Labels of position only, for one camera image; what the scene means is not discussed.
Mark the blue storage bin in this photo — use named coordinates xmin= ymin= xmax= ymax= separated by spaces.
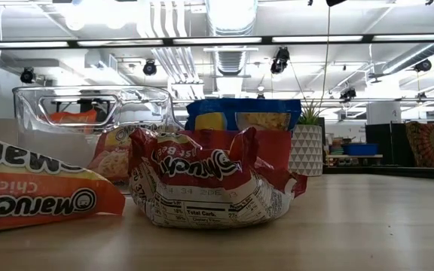
xmin=343 ymin=143 xmax=380 ymax=157

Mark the black aluminium table frame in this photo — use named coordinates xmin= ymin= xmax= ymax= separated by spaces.
xmin=322 ymin=165 xmax=434 ymax=181

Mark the pink plastic bin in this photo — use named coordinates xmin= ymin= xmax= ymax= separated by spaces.
xmin=175 ymin=129 xmax=293 ymax=172

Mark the black cabinet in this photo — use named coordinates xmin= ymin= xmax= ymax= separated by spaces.
xmin=365 ymin=123 xmax=407 ymax=167

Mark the blue soy sauce ramen package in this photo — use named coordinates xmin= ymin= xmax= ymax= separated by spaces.
xmin=185 ymin=98 xmax=303 ymax=132

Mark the black beam with light panels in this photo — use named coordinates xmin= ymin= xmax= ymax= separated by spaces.
xmin=0 ymin=33 xmax=434 ymax=50

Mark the clear plastic bin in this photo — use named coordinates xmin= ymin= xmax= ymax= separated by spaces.
xmin=12 ymin=84 xmax=185 ymax=195

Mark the white box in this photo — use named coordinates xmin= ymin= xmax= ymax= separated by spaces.
xmin=366 ymin=101 xmax=402 ymax=125

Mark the low white shelf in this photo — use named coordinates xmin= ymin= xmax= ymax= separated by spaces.
xmin=325 ymin=153 xmax=384 ymax=167

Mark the potted succulent in patterned pot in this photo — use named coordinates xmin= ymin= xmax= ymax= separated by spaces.
xmin=290 ymin=99 xmax=326 ymax=178

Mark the red roast beef ramen package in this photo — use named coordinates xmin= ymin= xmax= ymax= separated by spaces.
xmin=87 ymin=123 xmax=167 ymax=184

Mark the silver ventilation duct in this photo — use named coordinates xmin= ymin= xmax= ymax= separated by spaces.
xmin=381 ymin=41 xmax=434 ymax=76
xmin=204 ymin=0 xmax=259 ymax=97

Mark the stack of bowls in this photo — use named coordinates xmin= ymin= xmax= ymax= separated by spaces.
xmin=329 ymin=137 xmax=345 ymax=155

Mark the black ceiling spotlight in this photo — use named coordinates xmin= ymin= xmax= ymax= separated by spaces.
xmin=414 ymin=59 xmax=433 ymax=73
xmin=270 ymin=47 xmax=291 ymax=75
xmin=339 ymin=87 xmax=357 ymax=102
xmin=142 ymin=59 xmax=158 ymax=77
xmin=20 ymin=66 xmax=36 ymax=84

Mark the orange mandala tapestry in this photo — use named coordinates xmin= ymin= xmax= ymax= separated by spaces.
xmin=405 ymin=120 xmax=434 ymax=169

